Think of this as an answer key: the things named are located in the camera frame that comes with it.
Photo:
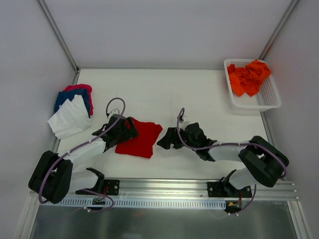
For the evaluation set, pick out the pink folded t shirt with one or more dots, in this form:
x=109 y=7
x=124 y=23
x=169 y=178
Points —
x=85 y=91

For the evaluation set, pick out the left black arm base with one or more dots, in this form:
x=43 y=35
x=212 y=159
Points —
x=93 y=182

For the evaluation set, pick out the orange t shirt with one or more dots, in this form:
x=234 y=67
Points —
x=249 y=79

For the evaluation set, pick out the white slotted cable duct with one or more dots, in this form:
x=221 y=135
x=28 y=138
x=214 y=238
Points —
x=143 y=203

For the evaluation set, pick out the blue folded t shirt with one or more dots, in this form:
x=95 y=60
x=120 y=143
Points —
x=70 y=104

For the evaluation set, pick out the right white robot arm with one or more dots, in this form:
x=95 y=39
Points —
x=263 y=163

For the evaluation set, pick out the white plastic basket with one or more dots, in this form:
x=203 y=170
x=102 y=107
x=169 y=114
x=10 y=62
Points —
x=267 y=98

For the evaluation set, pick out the aluminium mounting rail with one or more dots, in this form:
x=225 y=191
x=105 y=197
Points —
x=126 y=188

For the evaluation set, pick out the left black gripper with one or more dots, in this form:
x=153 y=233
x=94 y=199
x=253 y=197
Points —
x=130 y=127

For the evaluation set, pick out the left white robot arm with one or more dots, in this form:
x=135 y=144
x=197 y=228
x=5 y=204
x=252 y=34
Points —
x=54 y=176

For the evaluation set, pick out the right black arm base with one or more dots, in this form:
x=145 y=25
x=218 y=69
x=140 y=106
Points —
x=223 y=189

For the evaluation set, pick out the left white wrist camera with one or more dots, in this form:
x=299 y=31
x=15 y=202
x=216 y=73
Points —
x=114 y=111

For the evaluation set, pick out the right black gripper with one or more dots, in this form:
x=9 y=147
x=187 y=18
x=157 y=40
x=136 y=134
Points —
x=177 y=137

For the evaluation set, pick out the white folded t shirt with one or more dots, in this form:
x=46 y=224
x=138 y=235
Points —
x=65 y=126

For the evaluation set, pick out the red t shirt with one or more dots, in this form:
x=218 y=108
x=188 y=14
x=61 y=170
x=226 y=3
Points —
x=142 y=145

